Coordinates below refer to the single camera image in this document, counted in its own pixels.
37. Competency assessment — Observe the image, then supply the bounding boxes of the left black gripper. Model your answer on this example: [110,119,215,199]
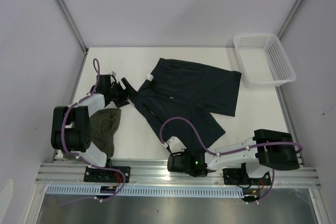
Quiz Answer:
[108,78,140,109]

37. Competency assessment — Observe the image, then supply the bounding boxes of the olive green shorts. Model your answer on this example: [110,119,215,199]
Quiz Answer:
[62,108,122,159]

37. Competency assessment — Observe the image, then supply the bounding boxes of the dark teal shorts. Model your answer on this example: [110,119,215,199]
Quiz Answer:
[131,58,242,152]

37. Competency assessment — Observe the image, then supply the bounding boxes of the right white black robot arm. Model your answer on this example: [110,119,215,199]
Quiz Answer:
[167,129,303,184]

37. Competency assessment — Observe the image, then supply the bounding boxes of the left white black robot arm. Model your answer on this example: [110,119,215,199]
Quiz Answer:
[51,74,137,182]

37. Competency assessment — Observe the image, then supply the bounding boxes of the white perforated plastic basket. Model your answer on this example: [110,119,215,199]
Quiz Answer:
[233,34,297,89]

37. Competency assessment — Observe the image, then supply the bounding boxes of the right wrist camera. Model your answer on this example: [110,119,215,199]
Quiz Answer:
[163,136,186,154]

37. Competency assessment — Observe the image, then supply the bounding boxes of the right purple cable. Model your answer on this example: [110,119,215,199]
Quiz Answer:
[159,116,304,205]

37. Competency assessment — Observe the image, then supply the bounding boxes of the purple cable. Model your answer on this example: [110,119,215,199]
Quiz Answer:
[60,58,125,205]
[159,116,304,205]

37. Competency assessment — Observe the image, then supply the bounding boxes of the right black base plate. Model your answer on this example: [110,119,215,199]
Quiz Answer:
[223,167,271,188]

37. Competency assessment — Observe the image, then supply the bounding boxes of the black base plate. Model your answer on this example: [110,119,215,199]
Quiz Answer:
[223,167,271,188]
[83,166,131,183]

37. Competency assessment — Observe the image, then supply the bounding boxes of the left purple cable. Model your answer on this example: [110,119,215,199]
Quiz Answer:
[60,58,125,205]

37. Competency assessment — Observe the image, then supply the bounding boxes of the left aluminium frame post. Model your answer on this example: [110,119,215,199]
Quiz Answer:
[55,0,88,55]

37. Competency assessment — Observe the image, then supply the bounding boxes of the aluminium frame post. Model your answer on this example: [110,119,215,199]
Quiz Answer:
[55,0,88,55]
[277,0,306,40]

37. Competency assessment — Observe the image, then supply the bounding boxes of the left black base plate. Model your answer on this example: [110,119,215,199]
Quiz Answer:
[83,166,131,183]

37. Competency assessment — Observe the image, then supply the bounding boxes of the slotted grey cable duct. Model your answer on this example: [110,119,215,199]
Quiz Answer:
[46,185,244,198]

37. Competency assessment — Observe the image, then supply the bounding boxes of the aluminium mounting rail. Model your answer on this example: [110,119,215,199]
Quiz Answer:
[35,159,321,189]

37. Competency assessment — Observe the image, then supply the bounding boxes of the right aluminium frame post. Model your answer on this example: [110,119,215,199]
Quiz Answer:
[277,0,306,40]

